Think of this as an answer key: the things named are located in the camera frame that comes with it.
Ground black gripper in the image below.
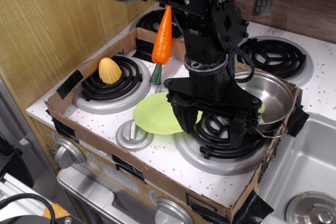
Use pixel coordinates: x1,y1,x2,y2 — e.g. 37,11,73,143
164,65,262,148

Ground orange toy carrot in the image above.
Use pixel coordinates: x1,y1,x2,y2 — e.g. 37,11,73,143
150,6,172,84

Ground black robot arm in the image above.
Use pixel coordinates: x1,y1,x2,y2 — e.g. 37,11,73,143
116,0,261,148

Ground light green plastic plate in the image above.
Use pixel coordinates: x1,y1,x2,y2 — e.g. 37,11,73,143
132,91,203,135

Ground front right stove burner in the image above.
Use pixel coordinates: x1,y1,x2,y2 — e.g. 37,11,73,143
174,113,270,176

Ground stove burner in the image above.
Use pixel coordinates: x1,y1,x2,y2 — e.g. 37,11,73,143
174,113,270,176
135,9,183,39
239,36,314,87
73,55,150,114

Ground green toy broccoli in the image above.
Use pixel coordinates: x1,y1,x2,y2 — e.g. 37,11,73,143
258,104,266,124

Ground silver middle stovetop knob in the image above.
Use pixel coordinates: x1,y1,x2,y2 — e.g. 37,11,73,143
155,83,168,93

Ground silver stovetop knob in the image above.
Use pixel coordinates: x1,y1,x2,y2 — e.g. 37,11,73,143
115,120,153,152
155,83,168,93

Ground stainless steel pot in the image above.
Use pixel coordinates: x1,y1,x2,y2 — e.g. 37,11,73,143
238,71,295,138

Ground silver front stovetop knob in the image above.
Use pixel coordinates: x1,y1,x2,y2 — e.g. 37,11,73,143
115,120,153,152

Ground front left stove burner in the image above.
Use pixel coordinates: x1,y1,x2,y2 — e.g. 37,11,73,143
73,55,150,114

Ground back right stove burner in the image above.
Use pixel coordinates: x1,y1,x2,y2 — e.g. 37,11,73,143
239,36,314,87

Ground silver right oven knob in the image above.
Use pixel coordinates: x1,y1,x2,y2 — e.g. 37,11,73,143
154,198,194,224

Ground silver oven knob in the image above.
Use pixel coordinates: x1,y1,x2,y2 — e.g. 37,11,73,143
154,198,194,224
55,138,86,169

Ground silver sink basin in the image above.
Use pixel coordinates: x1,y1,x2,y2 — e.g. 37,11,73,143
258,113,335,223

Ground yellow toy corn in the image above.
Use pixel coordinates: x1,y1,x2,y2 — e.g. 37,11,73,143
98,58,122,84

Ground back left stove burner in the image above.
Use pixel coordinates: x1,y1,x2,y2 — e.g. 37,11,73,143
135,9,183,39

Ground silver oven door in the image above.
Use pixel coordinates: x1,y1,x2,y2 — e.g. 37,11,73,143
57,166,155,223

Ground silver sink drain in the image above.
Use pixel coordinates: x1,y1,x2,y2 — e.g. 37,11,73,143
284,191,335,223

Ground silver left oven knob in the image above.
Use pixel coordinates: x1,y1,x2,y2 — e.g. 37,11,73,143
55,138,86,169

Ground orange object bottom left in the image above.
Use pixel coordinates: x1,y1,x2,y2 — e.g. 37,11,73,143
42,203,69,219

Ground black cable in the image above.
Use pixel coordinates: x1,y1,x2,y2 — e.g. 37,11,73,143
0,193,56,224

